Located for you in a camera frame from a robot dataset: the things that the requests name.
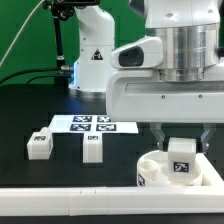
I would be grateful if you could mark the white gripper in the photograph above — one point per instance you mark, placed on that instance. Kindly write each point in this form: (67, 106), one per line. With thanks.
(140, 96)

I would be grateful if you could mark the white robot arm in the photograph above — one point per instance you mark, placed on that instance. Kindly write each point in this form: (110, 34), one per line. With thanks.
(174, 74)

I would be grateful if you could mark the white marker sheet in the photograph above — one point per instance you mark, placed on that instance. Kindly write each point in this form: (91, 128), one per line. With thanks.
(90, 123)

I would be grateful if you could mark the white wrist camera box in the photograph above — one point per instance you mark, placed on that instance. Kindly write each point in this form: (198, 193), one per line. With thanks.
(145, 53)

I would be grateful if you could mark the white L-shaped barrier wall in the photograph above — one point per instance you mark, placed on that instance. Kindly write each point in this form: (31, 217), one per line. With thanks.
(206, 197)

